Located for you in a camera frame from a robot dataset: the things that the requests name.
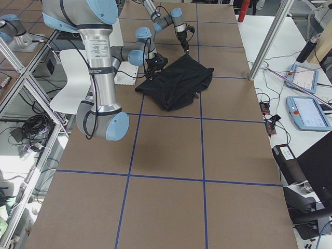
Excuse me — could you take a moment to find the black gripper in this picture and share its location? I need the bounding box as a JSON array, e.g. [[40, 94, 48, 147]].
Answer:
[[177, 32, 190, 54], [144, 53, 168, 79]]

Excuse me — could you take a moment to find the black t-shirt with logo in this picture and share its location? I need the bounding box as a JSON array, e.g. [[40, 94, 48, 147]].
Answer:
[[135, 54, 214, 112]]

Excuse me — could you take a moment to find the black monitor arm base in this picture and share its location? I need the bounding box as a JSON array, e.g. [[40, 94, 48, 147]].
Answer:
[[283, 187, 331, 240]]

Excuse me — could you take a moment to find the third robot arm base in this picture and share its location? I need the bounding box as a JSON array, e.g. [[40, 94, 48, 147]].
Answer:
[[1, 14, 38, 52]]

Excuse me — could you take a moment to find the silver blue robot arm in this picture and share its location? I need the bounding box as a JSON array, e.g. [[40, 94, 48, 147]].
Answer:
[[42, 1, 168, 141], [139, 0, 195, 54]]

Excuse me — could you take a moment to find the red cylinder bottle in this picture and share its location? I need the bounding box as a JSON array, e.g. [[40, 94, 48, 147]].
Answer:
[[238, 0, 250, 22]]

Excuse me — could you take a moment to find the white chair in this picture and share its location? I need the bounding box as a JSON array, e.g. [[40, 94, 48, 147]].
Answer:
[[50, 49, 90, 115]]

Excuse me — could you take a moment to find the small black adapter box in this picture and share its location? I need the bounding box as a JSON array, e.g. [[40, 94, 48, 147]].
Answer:
[[269, 115, 281, 122]]

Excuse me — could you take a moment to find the black water bottle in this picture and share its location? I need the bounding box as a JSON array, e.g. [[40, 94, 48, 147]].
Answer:
[[296, 35, 319, 63]]

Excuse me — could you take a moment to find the far blue teach pendant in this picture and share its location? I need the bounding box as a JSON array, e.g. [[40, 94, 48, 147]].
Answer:
[[286, 64, 319, 93]]

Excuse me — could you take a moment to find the blue teach pendant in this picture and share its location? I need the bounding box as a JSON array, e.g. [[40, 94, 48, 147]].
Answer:
[[286, 64, 319, 93], [286, 96, 331, 132]]

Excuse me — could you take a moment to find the near blue teach pendant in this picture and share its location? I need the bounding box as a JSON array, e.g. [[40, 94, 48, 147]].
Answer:
[[286, 96, 331, 132]]

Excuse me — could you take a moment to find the black monitor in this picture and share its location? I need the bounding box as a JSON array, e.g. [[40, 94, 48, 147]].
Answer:
[[297, 132, 331, 208]]

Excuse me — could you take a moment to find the aluminium frame post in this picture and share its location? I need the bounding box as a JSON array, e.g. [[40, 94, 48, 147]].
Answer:
[[248, 0, 294, 81]]

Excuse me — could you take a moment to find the bundle of black cables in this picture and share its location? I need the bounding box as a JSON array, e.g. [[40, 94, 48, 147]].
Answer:
[[22, 114, 57, 146]]

